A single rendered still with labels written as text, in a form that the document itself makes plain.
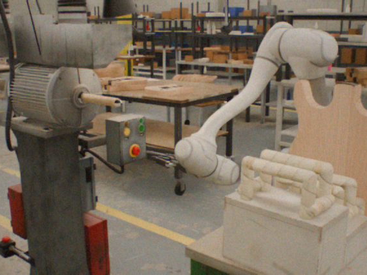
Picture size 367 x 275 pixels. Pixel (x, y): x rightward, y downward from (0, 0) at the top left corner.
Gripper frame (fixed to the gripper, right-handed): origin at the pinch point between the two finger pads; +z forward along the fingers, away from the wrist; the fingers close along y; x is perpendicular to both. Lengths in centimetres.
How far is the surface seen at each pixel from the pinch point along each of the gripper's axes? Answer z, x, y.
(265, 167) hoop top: -79, 21, -46
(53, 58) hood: 7, 44, -42
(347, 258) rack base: -95, -4, -31
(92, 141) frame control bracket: 22.6, 6.4, -14.9
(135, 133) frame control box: 12.2, 8.2, 1.4
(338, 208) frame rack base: -94, 11, -37
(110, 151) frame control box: 19.7, 0.9, -7.3
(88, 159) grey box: 32.9, -4.8, -9.2
